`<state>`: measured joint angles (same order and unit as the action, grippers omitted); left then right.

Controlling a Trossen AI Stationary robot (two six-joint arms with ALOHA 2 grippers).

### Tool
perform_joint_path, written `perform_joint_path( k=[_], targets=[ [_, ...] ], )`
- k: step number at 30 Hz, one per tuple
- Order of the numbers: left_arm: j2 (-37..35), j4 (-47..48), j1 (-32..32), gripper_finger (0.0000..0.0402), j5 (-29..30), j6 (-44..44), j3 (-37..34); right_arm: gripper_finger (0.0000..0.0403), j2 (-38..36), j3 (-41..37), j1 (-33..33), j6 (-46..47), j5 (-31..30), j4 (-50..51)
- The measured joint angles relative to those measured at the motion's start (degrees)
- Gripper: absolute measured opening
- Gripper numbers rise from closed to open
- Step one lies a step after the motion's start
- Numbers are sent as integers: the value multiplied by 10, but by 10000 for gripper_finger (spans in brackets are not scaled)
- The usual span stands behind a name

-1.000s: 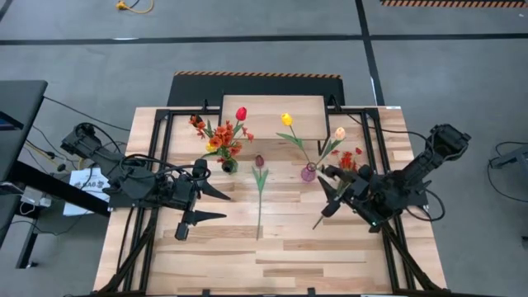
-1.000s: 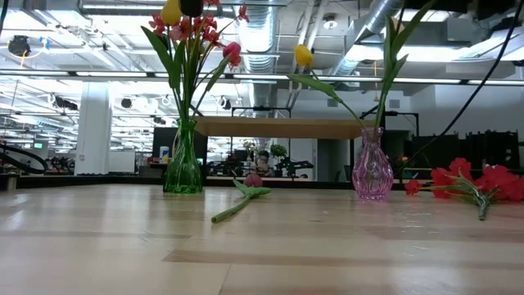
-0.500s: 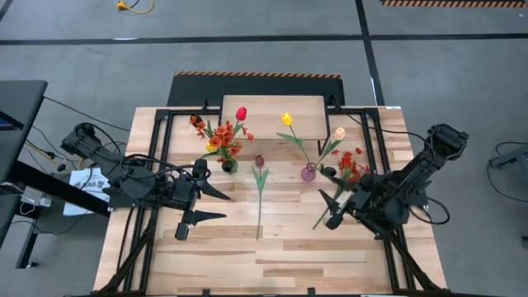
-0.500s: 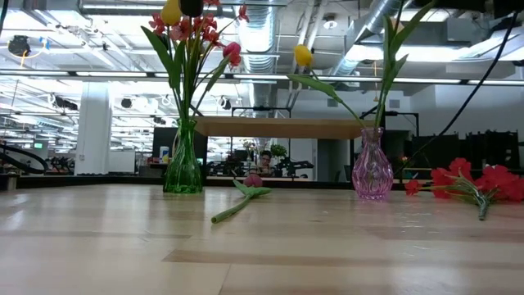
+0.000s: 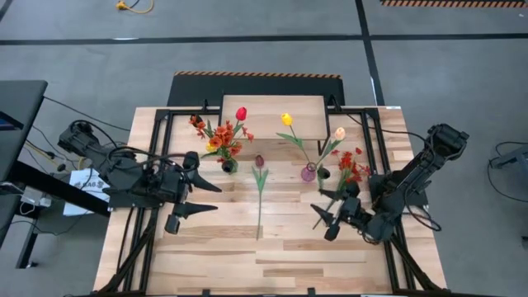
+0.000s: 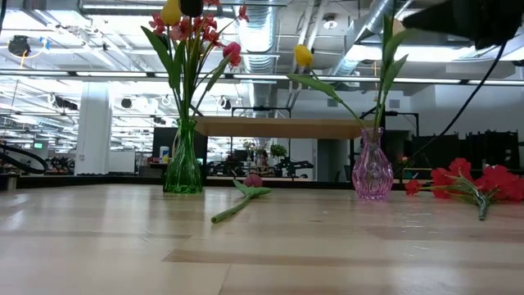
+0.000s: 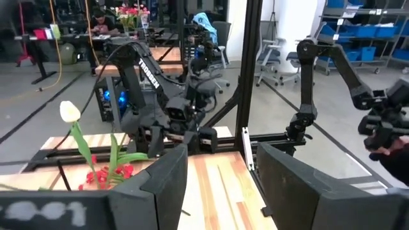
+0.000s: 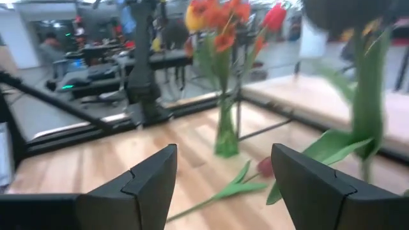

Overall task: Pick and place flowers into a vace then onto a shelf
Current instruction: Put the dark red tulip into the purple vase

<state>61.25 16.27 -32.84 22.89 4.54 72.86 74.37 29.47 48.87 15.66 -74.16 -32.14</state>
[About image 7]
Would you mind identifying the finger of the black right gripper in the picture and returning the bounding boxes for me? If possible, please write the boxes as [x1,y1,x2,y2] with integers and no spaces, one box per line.
[147,125,166,158]
[197,126,219,154]

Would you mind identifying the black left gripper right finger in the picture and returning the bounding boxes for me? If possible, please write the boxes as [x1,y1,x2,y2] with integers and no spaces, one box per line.
[256,142,399,230]

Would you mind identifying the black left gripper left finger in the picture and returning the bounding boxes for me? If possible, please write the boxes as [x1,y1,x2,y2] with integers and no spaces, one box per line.
[107,143,189,230]

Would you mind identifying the orange artificial flower bunch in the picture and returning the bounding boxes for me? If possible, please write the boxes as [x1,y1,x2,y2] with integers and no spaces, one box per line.
[77,155,135,192]

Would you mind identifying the cream artificial tulip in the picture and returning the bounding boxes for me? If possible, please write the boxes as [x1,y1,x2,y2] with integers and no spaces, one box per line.
[59,100,100,191]

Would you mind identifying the person's forearm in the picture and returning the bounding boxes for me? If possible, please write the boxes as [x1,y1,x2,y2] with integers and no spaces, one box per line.
[369,148,409,188]

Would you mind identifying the metal shelf blue bins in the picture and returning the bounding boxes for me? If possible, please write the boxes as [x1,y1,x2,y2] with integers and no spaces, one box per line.
[314,0,409,77]

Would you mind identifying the wooden background table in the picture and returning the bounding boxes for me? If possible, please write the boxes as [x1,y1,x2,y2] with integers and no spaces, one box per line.
[95,46,186,78]

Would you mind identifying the black computer tower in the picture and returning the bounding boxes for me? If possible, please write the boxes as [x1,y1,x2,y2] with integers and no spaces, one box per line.
[95,76,130,123]

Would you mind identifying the black office chair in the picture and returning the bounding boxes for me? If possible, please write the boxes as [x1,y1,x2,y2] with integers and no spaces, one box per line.
[188,20,233,95]

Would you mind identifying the grey office chair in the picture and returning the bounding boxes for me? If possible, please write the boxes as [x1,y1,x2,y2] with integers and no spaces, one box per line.
[254,19,284,88]
[280,22,320,86]

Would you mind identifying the light blue jacket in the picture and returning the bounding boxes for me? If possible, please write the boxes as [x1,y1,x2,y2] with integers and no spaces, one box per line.
[191,11,219,46]

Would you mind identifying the person's hand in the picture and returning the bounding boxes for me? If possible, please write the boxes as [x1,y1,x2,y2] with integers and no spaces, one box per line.
[365,135,409,160]

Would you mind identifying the pink flower bouquet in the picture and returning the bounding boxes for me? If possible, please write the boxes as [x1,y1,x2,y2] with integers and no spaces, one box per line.
[114,3,151,36]

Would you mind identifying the green exercise ball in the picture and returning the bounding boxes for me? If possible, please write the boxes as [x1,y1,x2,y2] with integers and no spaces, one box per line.
[58,42,78,66]

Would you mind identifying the person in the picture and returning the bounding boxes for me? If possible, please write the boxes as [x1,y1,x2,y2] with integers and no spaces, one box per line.
[86,8,120,70]

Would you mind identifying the black standing desk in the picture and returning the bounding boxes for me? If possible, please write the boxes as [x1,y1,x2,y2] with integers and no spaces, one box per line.
[12,31,63,86]

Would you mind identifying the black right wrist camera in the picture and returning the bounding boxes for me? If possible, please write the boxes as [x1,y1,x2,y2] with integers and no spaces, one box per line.
[165,96,193,123]

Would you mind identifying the silver frame bracket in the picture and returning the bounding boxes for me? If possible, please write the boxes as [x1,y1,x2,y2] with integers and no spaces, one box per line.
[241,126,256,172]

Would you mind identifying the black aluminium table frame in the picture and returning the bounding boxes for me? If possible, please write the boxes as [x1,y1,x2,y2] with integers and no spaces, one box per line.
[22,0,309,175]

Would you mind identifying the yellow hanging cable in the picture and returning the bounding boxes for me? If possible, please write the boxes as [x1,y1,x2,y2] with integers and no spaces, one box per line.
[35,0,64,93]

